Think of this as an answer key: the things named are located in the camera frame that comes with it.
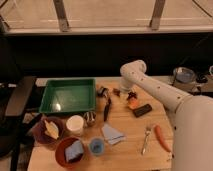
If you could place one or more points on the green plastic tray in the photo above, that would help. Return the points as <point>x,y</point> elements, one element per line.
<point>68,96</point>

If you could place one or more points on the small dark clip object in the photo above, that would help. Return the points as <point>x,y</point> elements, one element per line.
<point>102,92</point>

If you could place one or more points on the black rectangular block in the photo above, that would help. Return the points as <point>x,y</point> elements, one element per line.
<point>142,110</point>

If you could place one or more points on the silver fork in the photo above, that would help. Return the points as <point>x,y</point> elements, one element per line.
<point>147,133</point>

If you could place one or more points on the white plastic cup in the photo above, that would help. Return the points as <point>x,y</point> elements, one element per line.
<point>75,124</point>

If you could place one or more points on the small metal cup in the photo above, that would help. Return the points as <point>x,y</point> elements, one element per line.
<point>90,118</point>

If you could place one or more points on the light blue folded cloth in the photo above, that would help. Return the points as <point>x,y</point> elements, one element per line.
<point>112,135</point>

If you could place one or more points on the yellow banana peel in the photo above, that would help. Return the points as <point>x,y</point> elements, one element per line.
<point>51,130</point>

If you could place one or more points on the small blue plastic cup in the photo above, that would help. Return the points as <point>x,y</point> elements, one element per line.
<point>96,146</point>

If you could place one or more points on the orange fruit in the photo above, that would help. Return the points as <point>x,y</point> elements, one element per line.
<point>133,103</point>

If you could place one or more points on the black handled tool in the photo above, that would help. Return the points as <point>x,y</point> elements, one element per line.
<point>106,109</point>

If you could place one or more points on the red bowl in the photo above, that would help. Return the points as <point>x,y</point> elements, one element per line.
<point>60,153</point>

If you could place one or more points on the black chair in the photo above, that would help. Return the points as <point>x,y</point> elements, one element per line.
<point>12,128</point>

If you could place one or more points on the silver metal bowl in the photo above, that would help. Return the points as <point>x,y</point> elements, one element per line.
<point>184,75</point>

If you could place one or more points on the dark grape bunch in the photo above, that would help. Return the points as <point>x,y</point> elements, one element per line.
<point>126,96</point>

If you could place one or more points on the orange carrot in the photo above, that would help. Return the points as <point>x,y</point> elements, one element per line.
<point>161,139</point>

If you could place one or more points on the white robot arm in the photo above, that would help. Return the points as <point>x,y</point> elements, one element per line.
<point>193,136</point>

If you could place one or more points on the blue sponge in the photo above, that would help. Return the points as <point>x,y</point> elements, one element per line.
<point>73,151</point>

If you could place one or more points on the dark purple bowl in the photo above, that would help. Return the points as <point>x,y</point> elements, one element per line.
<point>39,131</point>

